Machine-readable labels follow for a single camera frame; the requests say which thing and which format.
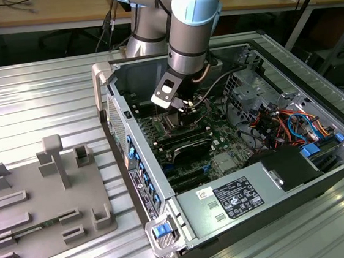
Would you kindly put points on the open grey PC case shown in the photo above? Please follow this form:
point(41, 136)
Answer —
point(291, 212)

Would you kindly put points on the grey power supply unit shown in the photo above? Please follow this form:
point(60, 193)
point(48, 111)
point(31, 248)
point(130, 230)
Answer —
point(199, 215)

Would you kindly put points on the silver drive cage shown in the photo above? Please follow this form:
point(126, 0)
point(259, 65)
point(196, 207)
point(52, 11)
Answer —
point(249, 93)

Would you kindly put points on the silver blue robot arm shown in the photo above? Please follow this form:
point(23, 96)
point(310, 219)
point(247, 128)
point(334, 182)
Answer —
point(189, 34)

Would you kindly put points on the green RAM stick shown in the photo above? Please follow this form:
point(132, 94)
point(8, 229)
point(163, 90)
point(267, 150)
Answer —
point(37, 226)

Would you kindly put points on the green motherboard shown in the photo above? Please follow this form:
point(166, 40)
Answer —
point(223, 148)

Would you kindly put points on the grey parts rack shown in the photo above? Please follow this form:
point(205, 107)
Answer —
point(37, 195)

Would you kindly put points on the black graphics card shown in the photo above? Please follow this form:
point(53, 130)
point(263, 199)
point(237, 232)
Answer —
point(193, 151)

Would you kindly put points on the blue case latch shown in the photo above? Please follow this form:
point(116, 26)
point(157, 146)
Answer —
point(160, 232)

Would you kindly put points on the black plastic shroud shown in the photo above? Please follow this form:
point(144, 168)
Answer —
point(283, 163)

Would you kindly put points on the blue disk carrier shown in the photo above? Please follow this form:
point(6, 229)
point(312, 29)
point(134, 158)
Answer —
point(310, 150)

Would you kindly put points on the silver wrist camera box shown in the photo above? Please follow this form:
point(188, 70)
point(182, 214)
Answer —
point(161, 100)

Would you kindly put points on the thin metal locking lever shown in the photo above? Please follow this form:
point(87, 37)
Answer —
point(157, 113)

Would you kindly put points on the CPU socket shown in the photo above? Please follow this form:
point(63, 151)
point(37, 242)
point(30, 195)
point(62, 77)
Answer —
point(171, 124)

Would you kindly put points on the small blue clip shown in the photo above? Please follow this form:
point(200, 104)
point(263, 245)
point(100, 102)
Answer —
point(339, 137)

